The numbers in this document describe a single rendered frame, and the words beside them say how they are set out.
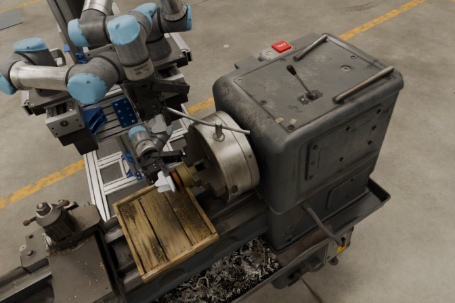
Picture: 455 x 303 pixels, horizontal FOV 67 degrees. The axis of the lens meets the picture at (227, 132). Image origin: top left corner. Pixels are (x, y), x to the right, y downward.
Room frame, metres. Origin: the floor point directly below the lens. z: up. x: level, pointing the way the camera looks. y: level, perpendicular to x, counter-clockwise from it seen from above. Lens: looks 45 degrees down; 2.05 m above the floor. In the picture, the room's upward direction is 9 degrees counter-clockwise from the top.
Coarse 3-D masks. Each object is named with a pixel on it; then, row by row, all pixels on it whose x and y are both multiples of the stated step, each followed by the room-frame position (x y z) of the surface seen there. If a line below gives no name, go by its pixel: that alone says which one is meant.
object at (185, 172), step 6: (180, 168) 0.77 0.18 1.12; (186, 168) 0.77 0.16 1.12; (192, 168) 0.78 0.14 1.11; (174, 174) 0.75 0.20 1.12; (180, 174) 0.75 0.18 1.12; (186, 174) 0.75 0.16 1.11; (192, 174) 0.76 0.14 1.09; (174, 180) 0.74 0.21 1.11; (180, 180) 0.74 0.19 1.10; (186, 180) 0.74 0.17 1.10; (192, 180) 0.74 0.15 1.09; (180, 186) 0.73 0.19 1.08; (186, 186) 0.73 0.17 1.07
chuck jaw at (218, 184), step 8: (208, 168) 0.77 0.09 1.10; (192, 176) 0.75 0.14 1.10; (200, 176) 0.74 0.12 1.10; (208, 176) 0.74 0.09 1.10; (216, 176) 0.73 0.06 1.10; (200, 184) 0.73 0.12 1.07; (208, 184) 0.71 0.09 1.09; (216, 184) 0.70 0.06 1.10; (224, 184) 0.69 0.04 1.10; (216, 192) 0.67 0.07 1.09; (224, 192) 0.69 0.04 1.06; (232, 192) 0.68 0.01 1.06
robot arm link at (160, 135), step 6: (102, 54) 1.10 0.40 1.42; (108, 54) 1.10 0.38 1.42; (114, 54) 1.11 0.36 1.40; (114, 60) 1.08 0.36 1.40; (120, 66) 1.08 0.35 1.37; (120, 72) 1.18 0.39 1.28; (120, 78) 1.09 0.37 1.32; (126, 78) 1.09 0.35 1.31; (120, 84) 1.09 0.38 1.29; (126, 90) 1.09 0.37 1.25; (126, 96) 1.11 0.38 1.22; (138, 114) 1.09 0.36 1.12; (150, 132) 1.08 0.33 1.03; (162, 132) 1.07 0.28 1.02; (156, 138) 1.05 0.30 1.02; (162, 138) 1.05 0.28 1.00; (168, 138) 1.07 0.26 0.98
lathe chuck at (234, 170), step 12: (204, 120) 0.89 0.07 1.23; (204, 132) 0.82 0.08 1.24; (228, 132) 0.81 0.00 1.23; (204, 144) 0.81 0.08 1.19; (216, 144) 0.77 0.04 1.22; (228, 144) 0.77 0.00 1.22; (216, 156) 0.73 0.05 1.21; (228, 156) 0.73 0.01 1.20; (240, 156) 0.74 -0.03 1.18; (216, 168) 0.74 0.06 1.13; (228, 168) 0.70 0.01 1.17; (240, 168) 0.71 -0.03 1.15; (228, 180) 0.68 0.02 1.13; (240, 180) 0.69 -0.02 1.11; (240, 192) 0.69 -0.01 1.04
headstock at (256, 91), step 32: (256, 64) 1.13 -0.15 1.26; (288, 64) 1.10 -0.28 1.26; (320, 64) 1.07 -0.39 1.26; (352, 64) 1.04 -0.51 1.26; (384, 64) 1.01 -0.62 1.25; (224, 96) 1.00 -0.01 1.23; (256, 96) 0.94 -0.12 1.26; (288, 96) 0.91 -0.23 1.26; (320, 96) 0.89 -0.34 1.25; (352, 96) 0.87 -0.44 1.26; (384, 96) 0.87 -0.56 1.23; (256, 128) 0.81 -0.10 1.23; (288, 128) 0.76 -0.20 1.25; (320, 128) 0.76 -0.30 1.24; (352, 128) 0.83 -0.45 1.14; (384, 128) 0.92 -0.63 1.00; (288, 160) 0.70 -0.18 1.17; (320, 160) 0.77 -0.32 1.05; (352, 160) 0.86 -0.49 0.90; (288, 192) 0.70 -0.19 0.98
